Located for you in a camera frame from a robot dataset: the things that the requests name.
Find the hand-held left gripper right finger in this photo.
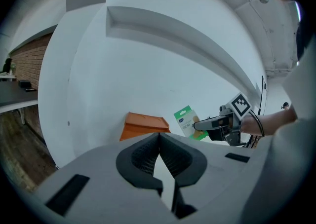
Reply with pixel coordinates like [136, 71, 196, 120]
[158, 132, 258, 224]

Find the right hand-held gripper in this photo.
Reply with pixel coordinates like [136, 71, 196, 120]
[193, 91, 253, 147]

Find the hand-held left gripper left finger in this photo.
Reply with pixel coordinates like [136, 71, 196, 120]
[34, 132, 179, 224]

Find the green and white box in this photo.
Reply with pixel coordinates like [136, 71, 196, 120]
[173, 105, 210, 142]

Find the orange box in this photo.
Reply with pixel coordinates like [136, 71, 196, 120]
[119, 112, 171, 142]

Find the person's right forearm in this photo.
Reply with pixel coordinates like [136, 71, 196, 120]
[240, 110, 298, 137]

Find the dark grey desk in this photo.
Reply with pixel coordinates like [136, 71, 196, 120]
[0, 79, 40, 114]

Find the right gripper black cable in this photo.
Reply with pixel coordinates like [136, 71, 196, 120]
[247, 110, 266, 138]

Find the black frame whiteboard stand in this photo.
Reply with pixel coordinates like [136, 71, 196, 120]
[256, 75, 268, 116]

